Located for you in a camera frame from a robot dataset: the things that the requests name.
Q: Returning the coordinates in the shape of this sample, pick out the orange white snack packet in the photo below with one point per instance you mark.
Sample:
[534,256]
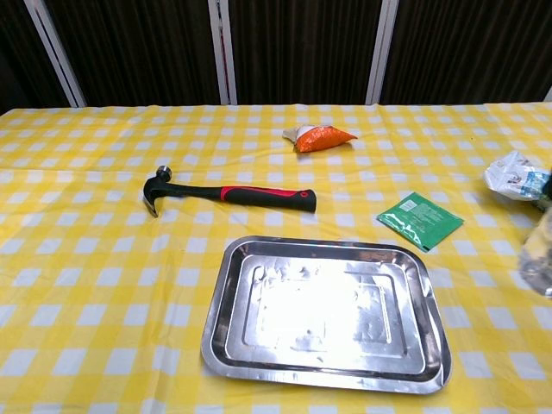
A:
[321,139]

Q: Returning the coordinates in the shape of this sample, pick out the crumpled white plastic bag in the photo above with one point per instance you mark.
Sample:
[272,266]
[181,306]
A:
[511,177]

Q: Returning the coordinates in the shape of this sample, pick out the yellow white checked tablecloth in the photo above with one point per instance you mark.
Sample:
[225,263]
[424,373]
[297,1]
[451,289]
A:
[108,280]

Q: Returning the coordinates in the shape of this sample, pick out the black red claw hammer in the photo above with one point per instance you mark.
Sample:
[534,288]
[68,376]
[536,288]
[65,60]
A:
[241,196]

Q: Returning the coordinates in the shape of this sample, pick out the green flat sachet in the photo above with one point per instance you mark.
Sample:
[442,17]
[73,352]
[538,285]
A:
[424,222]

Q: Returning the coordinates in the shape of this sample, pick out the clear plastic water bottle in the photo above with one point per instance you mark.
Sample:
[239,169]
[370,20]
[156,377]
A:
[539,259]

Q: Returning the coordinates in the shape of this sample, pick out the white partition frame post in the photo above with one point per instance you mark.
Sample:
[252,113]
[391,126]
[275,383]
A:
[550,95]
[381,56]
[56,56]
[224,56]

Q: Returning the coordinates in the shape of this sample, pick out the stainless steel tray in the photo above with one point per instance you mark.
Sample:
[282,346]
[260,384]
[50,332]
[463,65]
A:
[323,310]

